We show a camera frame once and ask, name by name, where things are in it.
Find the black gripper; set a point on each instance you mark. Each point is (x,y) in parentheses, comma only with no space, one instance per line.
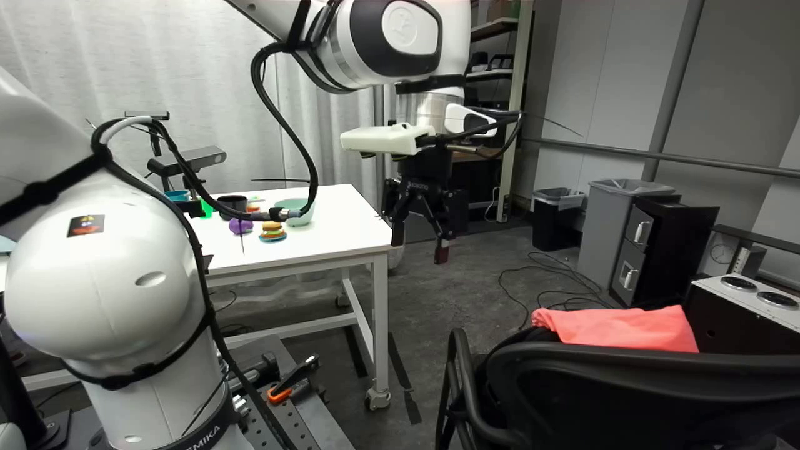
(426,185)

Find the pink cloth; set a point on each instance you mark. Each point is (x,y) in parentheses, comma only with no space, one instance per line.
(634,329)

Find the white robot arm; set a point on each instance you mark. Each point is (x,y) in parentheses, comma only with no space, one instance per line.
(341,44)

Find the black mesh office chair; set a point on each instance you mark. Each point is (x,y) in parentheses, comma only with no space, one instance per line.
(537,394)

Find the white table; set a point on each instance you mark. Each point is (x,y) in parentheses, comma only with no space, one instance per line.
(334,234)

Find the teal green bowl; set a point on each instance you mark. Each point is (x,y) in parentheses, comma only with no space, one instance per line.
(292,209)

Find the black waste basket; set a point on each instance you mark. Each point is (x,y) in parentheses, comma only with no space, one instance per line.
(555,217)

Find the toy burger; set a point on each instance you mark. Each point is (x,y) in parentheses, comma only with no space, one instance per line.
(274,231)

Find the purple toy eggplant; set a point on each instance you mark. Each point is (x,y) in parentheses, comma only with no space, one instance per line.
(241,227)

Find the shelf unit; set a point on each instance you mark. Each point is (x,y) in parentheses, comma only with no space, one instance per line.
(496,82)

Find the black cup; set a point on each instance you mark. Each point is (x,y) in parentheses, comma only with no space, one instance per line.
(230,205)

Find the green toy block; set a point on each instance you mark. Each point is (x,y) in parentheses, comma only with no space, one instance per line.
(206,209)

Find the orange black clamp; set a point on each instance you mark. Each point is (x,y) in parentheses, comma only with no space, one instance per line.
(282,389)

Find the white curtain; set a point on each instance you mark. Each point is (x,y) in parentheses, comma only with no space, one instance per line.
(187,57)

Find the white box with holes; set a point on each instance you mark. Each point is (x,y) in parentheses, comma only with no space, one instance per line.
(736,314)

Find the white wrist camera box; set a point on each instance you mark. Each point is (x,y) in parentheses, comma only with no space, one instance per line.
(399,139)

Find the perforated robot base plate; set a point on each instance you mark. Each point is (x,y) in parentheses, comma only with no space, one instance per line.
(300,421)

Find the camera on stand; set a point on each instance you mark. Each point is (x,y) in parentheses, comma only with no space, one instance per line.
(169,169)

